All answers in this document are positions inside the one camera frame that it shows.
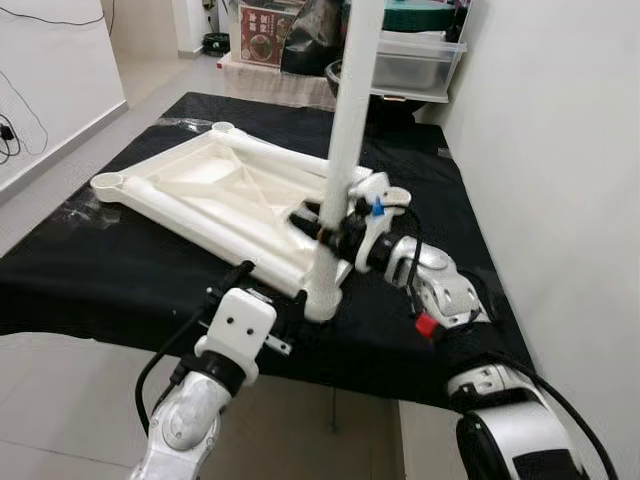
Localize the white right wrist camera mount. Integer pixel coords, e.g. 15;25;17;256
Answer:
350;172;411;251

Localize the beige cloth covered bench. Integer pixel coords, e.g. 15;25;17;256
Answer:
220;55;336;106

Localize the white plastic table top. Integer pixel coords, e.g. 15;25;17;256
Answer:
90;120;413;323

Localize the red printed box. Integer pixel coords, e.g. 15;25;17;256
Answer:
237;3;301;69

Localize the black bag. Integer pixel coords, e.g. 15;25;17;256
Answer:
280;0;346;76

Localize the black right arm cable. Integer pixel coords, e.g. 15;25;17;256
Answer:
378;205;426;291

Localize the black round bowl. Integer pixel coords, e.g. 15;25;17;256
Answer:
325;60;421;126

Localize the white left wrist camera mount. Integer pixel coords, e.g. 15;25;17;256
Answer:
195;288;279;381

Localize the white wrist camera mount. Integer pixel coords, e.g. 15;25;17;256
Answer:
350;172;411;251
195;288;279;381

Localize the black tablecloth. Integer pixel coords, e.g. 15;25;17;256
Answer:
0;92;521;411

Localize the clear plastic storage bin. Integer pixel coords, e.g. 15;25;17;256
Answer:
370;30;466;103

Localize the black wall cable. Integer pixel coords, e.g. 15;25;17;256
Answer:
0;10;106;166

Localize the clear tape strip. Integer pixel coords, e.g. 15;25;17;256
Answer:
150;117;211;131

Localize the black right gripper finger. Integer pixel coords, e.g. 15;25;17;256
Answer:
288;203;327;237

